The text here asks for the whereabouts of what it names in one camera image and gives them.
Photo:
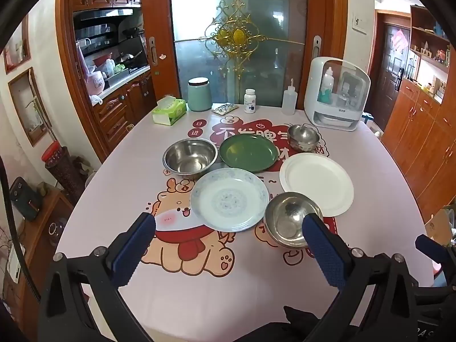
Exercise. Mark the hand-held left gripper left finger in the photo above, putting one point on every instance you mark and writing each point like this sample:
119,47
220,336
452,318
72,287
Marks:
133,253

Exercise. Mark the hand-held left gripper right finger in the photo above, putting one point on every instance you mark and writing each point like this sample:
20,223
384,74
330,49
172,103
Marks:
326,253

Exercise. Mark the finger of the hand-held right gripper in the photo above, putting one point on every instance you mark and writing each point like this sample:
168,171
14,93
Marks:
433,247
447,278

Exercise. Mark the pink-sided steel bowl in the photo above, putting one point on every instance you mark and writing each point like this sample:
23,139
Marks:
285,221

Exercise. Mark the white plate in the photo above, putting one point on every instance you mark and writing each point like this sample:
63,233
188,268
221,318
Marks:
316,183

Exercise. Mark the blue patterned porcelain plate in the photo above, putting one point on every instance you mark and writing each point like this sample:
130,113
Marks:
229,199

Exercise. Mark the large flat-rimmed steel bowl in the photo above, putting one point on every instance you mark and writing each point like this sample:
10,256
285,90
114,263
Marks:
190,156

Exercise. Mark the green plate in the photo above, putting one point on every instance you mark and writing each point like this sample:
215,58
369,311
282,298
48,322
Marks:
248,152

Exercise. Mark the cardboard box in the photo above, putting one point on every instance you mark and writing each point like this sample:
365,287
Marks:
441,224

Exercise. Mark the wooden side table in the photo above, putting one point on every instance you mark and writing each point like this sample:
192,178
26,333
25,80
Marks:
42,231

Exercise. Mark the dark woven basket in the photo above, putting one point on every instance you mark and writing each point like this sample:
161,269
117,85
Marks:
67,176

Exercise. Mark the wooden sideboard cabinet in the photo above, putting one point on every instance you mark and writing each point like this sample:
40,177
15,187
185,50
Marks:
424,142

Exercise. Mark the small steel bowl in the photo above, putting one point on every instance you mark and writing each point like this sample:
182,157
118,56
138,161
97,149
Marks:
303,138

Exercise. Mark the white power strip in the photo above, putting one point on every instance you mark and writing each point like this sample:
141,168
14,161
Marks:
16,263

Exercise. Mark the small black appliance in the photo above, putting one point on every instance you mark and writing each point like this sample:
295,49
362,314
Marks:
25,199

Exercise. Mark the red-lidded jar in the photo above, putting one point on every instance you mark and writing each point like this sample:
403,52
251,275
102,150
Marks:
53,153

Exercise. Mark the wooden kitchen base cabinet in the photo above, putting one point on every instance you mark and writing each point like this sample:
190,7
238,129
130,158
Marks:
121,110

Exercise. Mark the green tissue box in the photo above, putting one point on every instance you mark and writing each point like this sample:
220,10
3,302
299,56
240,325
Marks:
169,111

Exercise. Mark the clear squeeze bottle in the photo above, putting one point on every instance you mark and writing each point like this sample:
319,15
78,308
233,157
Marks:
289,99

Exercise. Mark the white countertop sterilizer cabinet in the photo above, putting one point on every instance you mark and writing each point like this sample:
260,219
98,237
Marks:
336,94

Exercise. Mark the white pill bottle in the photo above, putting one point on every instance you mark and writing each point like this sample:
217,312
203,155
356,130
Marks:
250,101

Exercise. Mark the silver blister pack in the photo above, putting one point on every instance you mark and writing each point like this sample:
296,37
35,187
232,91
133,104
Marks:
224,108

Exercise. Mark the mint green canister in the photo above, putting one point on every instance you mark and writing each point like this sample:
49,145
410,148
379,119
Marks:
199,94

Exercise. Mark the pink plastic bag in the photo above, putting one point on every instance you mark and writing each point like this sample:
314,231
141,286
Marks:
96,82

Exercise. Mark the dark wooden entry door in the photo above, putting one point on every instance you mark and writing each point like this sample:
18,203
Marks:
390,64

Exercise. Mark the black wok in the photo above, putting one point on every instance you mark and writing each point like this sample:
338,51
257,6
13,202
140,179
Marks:
128,57

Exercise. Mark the wooden display shelf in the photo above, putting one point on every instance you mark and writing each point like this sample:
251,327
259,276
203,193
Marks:
431,42

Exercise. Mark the frosted glass sliding door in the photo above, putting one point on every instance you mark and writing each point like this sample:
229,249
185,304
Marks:
238,35

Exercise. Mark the gold door ornament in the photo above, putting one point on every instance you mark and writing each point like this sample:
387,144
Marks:
235,35

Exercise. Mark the wood-framed wall niche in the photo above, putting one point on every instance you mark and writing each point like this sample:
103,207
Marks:
16,46
30,107

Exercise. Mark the white wall switch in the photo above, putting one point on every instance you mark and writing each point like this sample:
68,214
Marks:
359,23

